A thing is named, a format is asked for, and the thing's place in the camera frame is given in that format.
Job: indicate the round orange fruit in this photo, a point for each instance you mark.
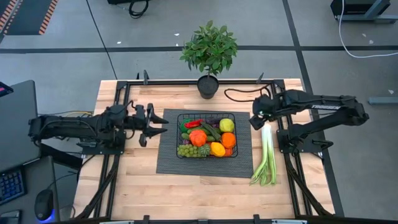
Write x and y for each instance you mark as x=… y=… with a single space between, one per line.
x=228 y=140

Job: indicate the grey woven placemat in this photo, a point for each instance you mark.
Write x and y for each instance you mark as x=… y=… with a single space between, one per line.
x=168 y=161

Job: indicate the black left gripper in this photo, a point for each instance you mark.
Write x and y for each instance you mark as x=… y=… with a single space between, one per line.
x=150 y=124

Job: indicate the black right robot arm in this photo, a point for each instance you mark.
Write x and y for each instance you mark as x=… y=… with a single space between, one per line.
x=326 y=107

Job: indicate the green bell pepper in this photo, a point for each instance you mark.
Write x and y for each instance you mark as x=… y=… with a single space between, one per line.
x=184 y=125

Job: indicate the yellow orange oval fruit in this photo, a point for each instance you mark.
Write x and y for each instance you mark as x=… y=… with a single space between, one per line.
x=217 y=149

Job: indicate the grey metal stand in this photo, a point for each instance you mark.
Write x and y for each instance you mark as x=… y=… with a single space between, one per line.
x=360 y=9

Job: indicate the red and yellow mango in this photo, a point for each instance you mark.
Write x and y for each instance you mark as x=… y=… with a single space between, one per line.
x=198 y=138

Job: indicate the grey metal foot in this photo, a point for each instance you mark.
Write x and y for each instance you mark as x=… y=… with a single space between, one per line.
x=382 y=100

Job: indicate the red pepper with green stem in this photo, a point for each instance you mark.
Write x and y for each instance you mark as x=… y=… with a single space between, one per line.
x=193 y=123

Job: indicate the green white leek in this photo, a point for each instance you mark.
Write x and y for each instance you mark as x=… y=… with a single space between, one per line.
x=267 y=140

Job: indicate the black computer mouse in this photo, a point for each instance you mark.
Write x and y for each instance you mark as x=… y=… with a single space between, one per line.
x=43 y=203

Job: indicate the red bell pepper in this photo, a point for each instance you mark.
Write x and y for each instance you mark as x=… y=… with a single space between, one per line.
x=229 y=152

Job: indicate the green grape bunch with leaf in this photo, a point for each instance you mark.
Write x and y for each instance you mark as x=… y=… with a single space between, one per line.
x=188 y=151

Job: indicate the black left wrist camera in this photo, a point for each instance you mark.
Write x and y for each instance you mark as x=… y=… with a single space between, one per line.
x=139 y=111

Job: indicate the black side desk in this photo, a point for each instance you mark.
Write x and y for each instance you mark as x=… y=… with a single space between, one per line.
x=15 y=124

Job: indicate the black backlit keyboard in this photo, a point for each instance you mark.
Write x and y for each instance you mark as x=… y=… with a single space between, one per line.
x=11 y=185

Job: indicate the black device with red light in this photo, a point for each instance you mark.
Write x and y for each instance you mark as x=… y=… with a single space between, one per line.
x=4 y=89

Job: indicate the yellow green apple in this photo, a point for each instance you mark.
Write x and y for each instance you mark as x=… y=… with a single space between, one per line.
x=227 y=125

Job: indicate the green potted plant black pot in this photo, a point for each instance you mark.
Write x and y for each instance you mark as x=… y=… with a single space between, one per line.
x=210 y=46

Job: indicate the hazard striped floor mat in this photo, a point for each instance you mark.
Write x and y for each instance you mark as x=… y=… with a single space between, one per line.
x=28 y=18

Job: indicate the black metal table frame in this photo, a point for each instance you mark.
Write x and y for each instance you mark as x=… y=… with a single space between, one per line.
x=202 y=82

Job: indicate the green cucumber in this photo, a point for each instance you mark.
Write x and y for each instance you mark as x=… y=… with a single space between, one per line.
x=185 y=136
x=199 y=130

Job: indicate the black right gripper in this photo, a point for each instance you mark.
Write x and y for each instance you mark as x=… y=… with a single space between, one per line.
x=264 y=105

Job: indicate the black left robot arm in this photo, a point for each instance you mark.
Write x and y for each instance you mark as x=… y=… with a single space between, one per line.
x=77 y=127

